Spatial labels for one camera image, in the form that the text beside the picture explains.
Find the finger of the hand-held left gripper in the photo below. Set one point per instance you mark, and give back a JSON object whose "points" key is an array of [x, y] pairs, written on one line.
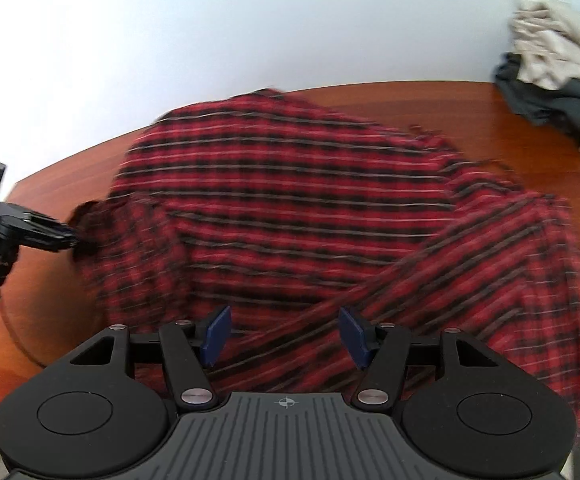
{"points": [[52, 242], [45, 224]]}

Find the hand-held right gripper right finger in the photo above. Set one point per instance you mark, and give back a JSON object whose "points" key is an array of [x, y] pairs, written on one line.
{"points": [[354, 337]]}

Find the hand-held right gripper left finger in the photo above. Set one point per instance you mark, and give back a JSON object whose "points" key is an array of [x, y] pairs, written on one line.
{"points": [[216, 335]]}

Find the red plaid shirt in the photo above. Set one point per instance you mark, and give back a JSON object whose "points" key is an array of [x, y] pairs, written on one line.
{"points": [[295, 185]]}

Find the dark grey garment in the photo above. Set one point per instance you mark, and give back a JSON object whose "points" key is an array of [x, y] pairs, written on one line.
{"points": [[545, 100]]}

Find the beige garment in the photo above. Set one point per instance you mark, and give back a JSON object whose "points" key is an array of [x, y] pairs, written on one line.
{"points": [[550, 35]]}

